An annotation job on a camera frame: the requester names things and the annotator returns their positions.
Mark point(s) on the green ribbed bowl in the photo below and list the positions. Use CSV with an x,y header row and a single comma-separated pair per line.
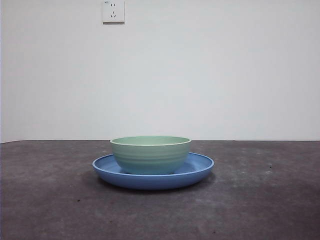
x,y
150,157

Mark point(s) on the white wall socket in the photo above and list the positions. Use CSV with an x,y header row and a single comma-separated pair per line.
x,y
113,12

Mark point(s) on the blue plate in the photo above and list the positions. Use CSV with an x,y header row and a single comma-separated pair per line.
x,y
152,181

